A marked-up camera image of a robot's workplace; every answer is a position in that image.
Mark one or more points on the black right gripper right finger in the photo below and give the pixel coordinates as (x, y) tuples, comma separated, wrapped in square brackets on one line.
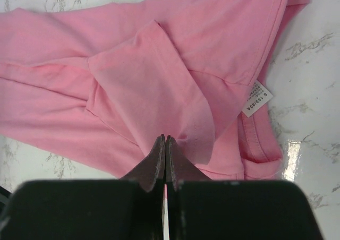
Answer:
[(200, 208)]

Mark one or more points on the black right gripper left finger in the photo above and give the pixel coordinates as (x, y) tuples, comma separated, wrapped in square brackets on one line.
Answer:
[(125, 208)]

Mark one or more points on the pink t shirt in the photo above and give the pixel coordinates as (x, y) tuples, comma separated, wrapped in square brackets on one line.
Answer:
[(99, 85)]

